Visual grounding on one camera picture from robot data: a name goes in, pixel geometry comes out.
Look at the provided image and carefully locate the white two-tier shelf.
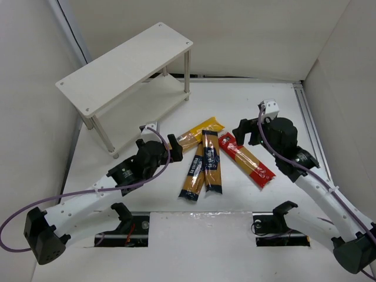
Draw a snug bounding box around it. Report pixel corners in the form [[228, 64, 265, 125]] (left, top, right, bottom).
[[56, 22, 193, 158]]

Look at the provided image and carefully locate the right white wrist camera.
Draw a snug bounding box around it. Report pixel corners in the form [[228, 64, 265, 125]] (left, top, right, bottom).
[[258, 99, 279, 123]]

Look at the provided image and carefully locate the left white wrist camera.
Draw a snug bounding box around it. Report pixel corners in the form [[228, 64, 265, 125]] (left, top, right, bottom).
[[139, 121, 160, 142]]

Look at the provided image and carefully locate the red spaghetti bag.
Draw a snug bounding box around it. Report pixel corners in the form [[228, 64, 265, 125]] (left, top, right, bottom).
[[219, 132, 276, 189]]

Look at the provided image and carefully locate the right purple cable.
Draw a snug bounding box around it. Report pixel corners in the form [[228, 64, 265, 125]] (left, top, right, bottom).
[[257, 106, 376, 281]]

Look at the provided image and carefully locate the dark blue spaghetti bag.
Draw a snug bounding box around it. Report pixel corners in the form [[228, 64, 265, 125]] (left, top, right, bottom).
[[202, 130, 223, 194], [179, 142, 204, 202]]

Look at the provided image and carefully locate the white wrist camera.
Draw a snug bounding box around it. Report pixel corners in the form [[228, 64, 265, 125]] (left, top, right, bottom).
[[258, 99, 279, 123], [139, 121, 160, 142]]

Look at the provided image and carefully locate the purple cable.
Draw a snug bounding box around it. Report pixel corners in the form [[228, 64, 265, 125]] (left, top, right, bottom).
[[257, 106, 376, 281], [0, 126, 172, 253]]

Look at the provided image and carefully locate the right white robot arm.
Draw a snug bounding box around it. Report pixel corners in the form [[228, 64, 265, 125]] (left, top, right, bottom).
[[232, 117, 375, 274]]

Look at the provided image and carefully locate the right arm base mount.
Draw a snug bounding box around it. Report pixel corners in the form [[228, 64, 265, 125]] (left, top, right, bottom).
[[250, 201, 310, 247]]

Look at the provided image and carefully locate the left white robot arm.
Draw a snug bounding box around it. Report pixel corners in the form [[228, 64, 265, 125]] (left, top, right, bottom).
[[24, 134, 183, 265]]

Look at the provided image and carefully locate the aluminium rail right side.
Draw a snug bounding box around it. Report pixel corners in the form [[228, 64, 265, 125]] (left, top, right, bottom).
[[293, 81, 332, 180]]

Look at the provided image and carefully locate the yellow spaghetti bag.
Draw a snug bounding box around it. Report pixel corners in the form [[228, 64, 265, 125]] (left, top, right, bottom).
[[176, 117, 225, 154]]

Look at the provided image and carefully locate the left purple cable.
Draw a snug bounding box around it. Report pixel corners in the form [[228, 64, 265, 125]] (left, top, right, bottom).
[[0, 126, 172, 253]]

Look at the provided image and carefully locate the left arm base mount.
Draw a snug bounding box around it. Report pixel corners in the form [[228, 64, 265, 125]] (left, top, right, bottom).
[[94, 203, 150, 248]]

